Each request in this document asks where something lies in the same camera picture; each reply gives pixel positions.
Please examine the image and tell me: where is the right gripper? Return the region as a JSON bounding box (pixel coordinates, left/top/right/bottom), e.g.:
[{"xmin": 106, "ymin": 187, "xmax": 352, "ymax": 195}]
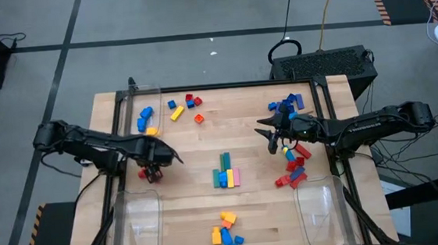
[{"xmin": 253, "ymin": 112, "xmax": 326, "ymax": 155}]

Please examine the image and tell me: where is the yellow cable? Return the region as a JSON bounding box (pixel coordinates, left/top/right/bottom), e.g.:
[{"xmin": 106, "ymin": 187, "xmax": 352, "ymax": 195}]
[{"xmin": 314, "ymin": 0, "xmax": 346, "ymax": 51}]

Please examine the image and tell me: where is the black perforated computer case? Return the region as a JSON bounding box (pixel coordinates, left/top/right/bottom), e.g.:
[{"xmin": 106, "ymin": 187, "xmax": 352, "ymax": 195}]
[{"xmin": 267, "ymin": 43, "xmax": 381, "ymax": 108}]

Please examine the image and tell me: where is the red long wooden block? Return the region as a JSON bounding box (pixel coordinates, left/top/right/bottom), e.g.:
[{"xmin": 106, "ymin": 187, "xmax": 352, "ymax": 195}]
[
  {"xmin": 294, "ymin": 143, "xmax": 312, "ymax": 160},
  {"xmin": 288, "ymin": 172, "xmax": 310, "ymax": 190}
]

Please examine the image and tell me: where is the black desk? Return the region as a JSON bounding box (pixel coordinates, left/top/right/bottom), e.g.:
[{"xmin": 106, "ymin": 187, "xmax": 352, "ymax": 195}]
[{"xmin": 383, "ymin": 173, "xmax": 438, "ymax": 210}]

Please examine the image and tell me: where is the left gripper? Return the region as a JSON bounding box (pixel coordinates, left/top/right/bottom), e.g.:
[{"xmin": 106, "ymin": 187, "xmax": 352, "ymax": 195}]
[{"xmin": 134, "ymin": 135, "xmax": 186, "ymax": 185}]

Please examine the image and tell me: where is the black cable with coil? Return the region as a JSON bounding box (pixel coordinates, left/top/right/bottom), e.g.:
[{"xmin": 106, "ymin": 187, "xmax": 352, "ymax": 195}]
[{"xmin": 262, "ymin": 0, "xmax": 304, "ymax": 66}]

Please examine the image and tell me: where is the clear plastic bin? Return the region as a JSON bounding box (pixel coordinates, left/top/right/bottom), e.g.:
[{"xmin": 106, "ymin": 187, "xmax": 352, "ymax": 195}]
[
  {"xmin": 291, "ymin": 172, "xmax": 365, "ymax": 245},
  {"xmin": 116, "ymin": 83, "xmax": 166, "ymax": 142},
  {"xmin": 99, "ymin": 187, "xmax": 167, "ymax": 245}
]

